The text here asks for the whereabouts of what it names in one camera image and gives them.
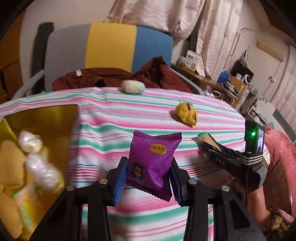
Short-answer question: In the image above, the pale pink curtain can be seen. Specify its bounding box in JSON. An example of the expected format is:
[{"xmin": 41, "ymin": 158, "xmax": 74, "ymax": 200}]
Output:
[{"xmin": 104, "ymin": 0, "xmax": 251, "ymax": 78}]

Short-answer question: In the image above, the striped bed sheet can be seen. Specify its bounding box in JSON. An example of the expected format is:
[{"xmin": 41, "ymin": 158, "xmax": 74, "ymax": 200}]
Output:
[{"xmin": 0, "ymin": 87, "xmax": 270, "ymax": 241}]

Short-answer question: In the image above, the dark cloth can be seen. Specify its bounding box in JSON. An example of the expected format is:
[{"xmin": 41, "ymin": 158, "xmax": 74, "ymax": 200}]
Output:
[{"xmin": 31, "ymin": 22, "xmax": 55, "ymax": 94}]

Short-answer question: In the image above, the wooden wardrobe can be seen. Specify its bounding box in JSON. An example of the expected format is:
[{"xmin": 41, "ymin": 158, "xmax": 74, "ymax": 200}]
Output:
[{"xmin": 0, "ymin": 11, "xmax": 26, "ymax": 102}]

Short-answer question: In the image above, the yellow green snack packet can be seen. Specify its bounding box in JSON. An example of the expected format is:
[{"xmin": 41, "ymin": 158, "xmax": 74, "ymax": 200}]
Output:
[{"xmin": 13, "ymin": 183, "xmax": 47, "ymax": 234}]

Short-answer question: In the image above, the white and blue box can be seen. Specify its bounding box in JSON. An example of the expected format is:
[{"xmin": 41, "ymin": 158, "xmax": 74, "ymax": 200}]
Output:
[{"xmin": 184, "ymin": 50, "xmax": 202, "ymax": 71}]

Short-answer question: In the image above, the person's right forearm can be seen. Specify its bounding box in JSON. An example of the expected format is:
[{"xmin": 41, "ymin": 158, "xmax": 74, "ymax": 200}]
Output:
[{"xmin": 245, "ymin": 185, "xmax": 274, "ymax": 231}]

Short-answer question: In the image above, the gold tin box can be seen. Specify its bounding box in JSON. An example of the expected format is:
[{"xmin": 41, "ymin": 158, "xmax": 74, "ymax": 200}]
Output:
[{"xmin": 0, "ymin": 104, "xmax": 79, "ymax": 241}]

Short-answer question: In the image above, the pale yellow snack packet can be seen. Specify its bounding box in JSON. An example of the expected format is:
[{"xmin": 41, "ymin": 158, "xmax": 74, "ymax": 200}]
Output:
[{"xmin": 192, "ymin": 133, "xmax": 223, "ymax": 150}]

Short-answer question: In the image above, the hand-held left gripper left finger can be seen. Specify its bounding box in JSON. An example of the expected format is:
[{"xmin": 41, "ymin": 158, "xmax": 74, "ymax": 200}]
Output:
[{"xmin": 30, "ymin": 157, "xmax": 128, "ymax": 241}]

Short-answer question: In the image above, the white wrapped bun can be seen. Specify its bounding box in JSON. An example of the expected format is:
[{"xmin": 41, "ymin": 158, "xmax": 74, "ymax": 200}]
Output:
[{"xmin": 121, "ymin": 79, "xmax": 146, "ymax": 95}]

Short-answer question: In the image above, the air conditioner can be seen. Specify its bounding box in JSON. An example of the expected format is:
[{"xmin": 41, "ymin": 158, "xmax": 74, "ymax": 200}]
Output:
[{"xmin": 256, "ymin": 40, "xmax": 285, "ymax": 61}]

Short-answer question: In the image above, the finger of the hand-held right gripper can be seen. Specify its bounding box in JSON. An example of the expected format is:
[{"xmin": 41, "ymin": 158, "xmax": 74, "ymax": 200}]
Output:
[
  {"xmin": 215, "ymin": 143, "xmax": 243, "ymax": 158},
  {"xmin": 201, "ymin": 141, "xmax": 243, "ymax": 171}
]

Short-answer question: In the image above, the wooden desk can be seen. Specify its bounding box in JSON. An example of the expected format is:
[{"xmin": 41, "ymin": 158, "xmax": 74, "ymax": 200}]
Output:
[{"xmin": 171, "ymin": 64, "xmax": 248, "ymax": 109}]

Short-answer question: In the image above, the yellow crumpled wrapper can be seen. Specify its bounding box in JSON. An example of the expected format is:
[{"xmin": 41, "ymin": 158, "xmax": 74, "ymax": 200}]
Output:
[{"xmin": 171, "ymin": 103, "xmax": 198, "ymax": 127}]

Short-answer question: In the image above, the dark red garment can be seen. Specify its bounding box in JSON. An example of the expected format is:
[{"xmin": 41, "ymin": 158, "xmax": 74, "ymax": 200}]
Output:
[{"xmin": 52, "ymin": 56, "xmax": 193, "ymax": 94}]

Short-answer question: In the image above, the blue mug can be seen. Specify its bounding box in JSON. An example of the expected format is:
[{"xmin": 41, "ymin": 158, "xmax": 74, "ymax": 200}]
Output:
[{"xmin": 217, "ymin": 69, "xmax": 231, "ymax": 84}]

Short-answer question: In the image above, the white cabinet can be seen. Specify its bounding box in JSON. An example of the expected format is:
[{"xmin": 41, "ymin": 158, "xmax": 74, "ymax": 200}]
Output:
[{"xmin": 251, "ymin": 95, "xmax": 281, "ymax": 127}]

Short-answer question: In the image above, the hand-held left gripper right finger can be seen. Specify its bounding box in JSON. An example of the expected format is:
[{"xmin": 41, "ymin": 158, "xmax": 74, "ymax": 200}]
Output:
[{"xmin": 171, "ymin": 159, "xmax": 266, "ymax": 241}]

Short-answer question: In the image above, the cardboard box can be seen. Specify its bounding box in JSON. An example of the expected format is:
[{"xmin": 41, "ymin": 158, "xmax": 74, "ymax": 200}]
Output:
[{"xmin": 229, "ymin": 75, "xmax": 247, "ymax": 102}]

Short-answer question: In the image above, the grey yellow blue chair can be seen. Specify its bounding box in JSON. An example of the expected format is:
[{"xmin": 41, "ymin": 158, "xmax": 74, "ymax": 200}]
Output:
[{"xmin": 44, "ymin": 23, "xmax": 174, "ymax": 92}]

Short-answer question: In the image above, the purple snack packet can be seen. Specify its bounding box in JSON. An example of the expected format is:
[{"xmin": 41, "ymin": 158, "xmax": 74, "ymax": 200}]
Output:
[{"xmin": 125, "ymin": 130, "xmax": 182, "ymax": 202}]

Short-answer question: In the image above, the person's right hand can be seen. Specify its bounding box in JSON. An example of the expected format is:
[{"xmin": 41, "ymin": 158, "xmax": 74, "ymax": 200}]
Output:
[{"xmin": 231, "ymin": 179, "xmax": 249, "ymax": 205}]

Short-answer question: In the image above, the floral clothing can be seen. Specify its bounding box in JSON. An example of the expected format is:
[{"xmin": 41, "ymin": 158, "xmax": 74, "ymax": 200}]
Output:
[{"xmin": 264, "ymin": 207, "xmax": 295, "ymax": 241}]

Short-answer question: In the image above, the white wrapped ball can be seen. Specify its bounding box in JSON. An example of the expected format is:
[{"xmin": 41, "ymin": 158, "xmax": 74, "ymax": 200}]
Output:
[
  {"xmin": 18, "ymin": 131, "xmax": 43, "ymax": 153},
  {"xmin": 25, "ymin": 153, "xmax": 65, "ymax": 192}
]

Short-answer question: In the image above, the pink cushion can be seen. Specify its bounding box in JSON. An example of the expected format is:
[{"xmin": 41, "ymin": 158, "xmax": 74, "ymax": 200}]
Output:
[{"xmin": 264, "ymin": 124, "xmax": 296, "ymax": 219}]

